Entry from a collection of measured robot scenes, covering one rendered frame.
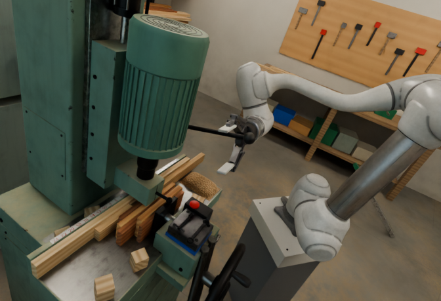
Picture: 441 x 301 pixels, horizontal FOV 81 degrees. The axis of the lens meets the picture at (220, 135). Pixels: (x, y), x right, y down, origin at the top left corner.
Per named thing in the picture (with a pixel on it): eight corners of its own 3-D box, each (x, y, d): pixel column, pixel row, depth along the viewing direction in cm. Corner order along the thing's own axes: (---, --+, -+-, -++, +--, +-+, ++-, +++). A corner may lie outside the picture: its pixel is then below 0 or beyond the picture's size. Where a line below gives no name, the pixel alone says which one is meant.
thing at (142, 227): (139, 243, 73) (142, 227, 69) (136, 240, 73) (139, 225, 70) (180, 205, 89) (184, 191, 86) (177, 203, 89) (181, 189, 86)
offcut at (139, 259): (128, 261, 67) (130, 252, 65) (142, 256, 70) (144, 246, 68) (133, 273, 65) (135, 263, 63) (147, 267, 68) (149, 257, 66)
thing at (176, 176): (98, 241, 70) (99, 232, 68) (93, 237, 70) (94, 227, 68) (203, 161, 115) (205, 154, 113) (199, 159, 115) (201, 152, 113)
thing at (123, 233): (120, 246, 70) (122, 234, 68) (115, 242, 71) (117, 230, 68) (174, 200, 90) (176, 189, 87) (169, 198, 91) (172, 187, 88)
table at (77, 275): (120, 378, 53) (123, 366, 50) (28, 286, 62) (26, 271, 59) (239, 212, 103) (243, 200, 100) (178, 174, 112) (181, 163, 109)
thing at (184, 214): (194, 256, 67) (199, 242, 65) (161, 233, 71) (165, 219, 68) (218, 225, 78) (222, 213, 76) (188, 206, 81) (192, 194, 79)
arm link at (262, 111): (243, 141, 104) (236, 109, 101) (256, 130, 117) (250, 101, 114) (269, 138, 98) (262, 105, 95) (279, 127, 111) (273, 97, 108)
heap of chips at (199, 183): (209, 200, 95) (211, 193, 93) (178, 181, 99) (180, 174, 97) (220, 189, 102) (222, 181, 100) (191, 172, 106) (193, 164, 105)
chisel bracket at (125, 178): (146, 210, 77) (149, 189, 73) (111, 187, 81) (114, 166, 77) (161, 198, 83) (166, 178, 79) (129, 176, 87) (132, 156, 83)
